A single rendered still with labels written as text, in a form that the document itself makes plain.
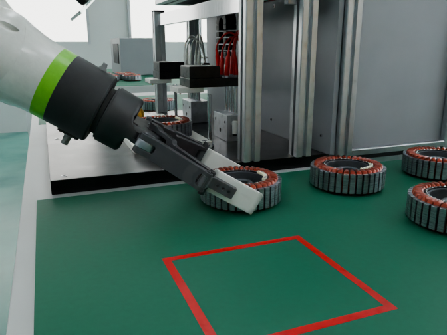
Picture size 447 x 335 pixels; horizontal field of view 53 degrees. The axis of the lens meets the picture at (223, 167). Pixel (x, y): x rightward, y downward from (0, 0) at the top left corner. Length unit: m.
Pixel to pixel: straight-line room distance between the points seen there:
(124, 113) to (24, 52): 0.13
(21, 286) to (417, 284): 0.36
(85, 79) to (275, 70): 0.52
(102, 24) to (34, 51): 5.07
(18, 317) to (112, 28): 5.32
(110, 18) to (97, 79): 5.09
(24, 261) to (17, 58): 0.23
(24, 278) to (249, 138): 0.43
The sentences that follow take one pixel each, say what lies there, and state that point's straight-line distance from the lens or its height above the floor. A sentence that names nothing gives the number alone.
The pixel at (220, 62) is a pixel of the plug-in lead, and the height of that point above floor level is 0.93.
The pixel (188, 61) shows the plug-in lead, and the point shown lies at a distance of 1.15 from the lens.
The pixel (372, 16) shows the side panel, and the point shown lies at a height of 1.01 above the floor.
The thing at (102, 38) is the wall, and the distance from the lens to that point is 5.64.
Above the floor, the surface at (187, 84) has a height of 0.89.
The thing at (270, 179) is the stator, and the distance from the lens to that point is 0.60.
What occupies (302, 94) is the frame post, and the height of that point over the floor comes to 0.88.
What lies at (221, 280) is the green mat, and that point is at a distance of 0.43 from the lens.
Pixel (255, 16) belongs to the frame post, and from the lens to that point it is 0.75.
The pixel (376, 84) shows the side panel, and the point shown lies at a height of 0.89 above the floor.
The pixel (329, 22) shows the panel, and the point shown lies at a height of 1.00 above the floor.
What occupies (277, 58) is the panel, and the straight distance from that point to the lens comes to 0.99.
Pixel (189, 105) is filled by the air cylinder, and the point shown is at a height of 0.81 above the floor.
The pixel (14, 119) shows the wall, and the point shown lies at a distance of 5.66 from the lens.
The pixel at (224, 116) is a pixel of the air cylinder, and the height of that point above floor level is 0.82.
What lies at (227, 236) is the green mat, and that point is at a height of 0.75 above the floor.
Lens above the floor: 0.96
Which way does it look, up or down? 15 degrees down
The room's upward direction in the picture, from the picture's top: straight up
